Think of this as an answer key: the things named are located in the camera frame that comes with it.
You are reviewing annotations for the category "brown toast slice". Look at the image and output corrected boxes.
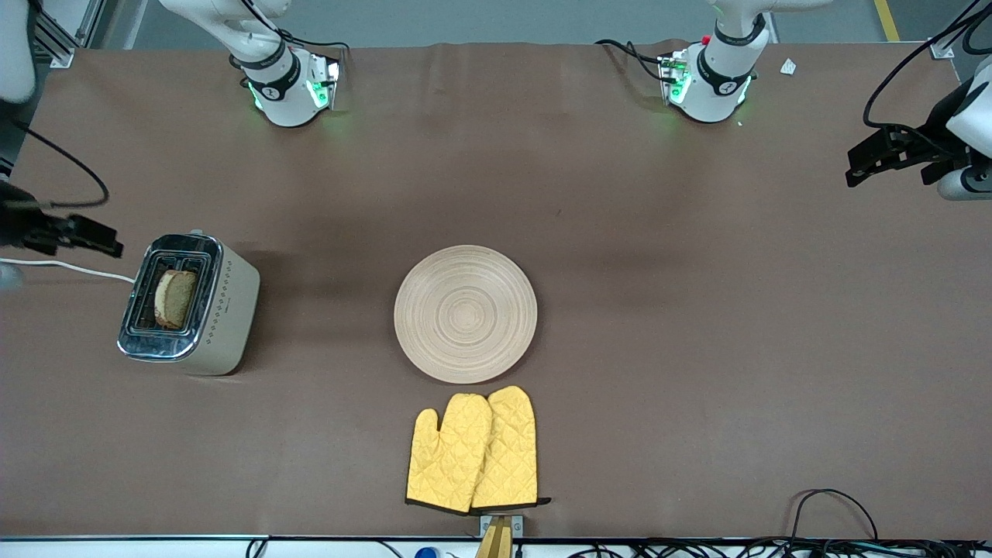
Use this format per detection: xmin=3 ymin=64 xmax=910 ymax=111
xmin=153 ymin=268 xmax=199 ymax=331

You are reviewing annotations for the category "round wooden plate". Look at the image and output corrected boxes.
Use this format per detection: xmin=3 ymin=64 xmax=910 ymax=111
xmin=393 ymin=244 xmax=539 ymax=385

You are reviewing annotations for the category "beige chrome two-slot toaster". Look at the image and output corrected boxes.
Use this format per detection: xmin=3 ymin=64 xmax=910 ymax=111
xmin=116 ymin=229 xmax=261 ymax=377

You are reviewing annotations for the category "brown table cover sheet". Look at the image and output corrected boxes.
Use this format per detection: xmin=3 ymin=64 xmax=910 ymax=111
xmin=0 ymin=40 xmax=992 ymax=542

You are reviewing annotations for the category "yellow quilted oven mitt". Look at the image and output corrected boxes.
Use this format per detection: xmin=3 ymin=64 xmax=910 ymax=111
xmin=469 ymin=385 xmax=553 ymax=511
xmin=405 ymin=393 xmax=494 ymax=515

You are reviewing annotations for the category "white toaster power cable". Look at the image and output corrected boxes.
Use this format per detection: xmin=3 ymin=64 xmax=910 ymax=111
xmin=0 ymin=257 xmax=137 ymax=285

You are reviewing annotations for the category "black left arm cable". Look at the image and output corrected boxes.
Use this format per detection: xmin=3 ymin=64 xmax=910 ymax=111
xmin=862 ymin=0 xmax=992 ymax=150

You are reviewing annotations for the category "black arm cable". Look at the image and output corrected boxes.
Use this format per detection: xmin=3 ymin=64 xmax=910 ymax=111
xmin=0 ymin=116 xmax=111 ymax=210
xmin=862 ymin=0 xmax=992 ymax=150

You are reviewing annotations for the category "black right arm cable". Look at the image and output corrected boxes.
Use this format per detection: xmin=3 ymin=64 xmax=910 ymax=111
xmin=0 ymin=116 xmax=111 ymax=210

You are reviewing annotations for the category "aluminium frame profile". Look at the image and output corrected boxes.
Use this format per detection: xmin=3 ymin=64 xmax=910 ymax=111
xmin=29 ymin=0 xmax=109 ymax=71

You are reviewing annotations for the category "black base cable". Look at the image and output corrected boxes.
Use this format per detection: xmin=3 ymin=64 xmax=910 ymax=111
xmin=594 ymin=37 xmax=670 ymax=83
xmin=274 ymin=29 xmax=352 ymax=57

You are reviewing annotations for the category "black looped cable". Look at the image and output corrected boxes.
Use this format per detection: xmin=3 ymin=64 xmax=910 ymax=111
xmin=789 ymin=487 xmax=881 ymax=543

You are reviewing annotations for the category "black cable bundle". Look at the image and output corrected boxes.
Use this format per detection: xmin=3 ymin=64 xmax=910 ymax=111
xmin=570 ymin=535 xmax=992 ymax=558

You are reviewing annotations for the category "small metal bracket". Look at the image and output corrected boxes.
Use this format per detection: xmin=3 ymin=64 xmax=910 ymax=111
xmin=480 ymin=513 xmax=525 ymax=540

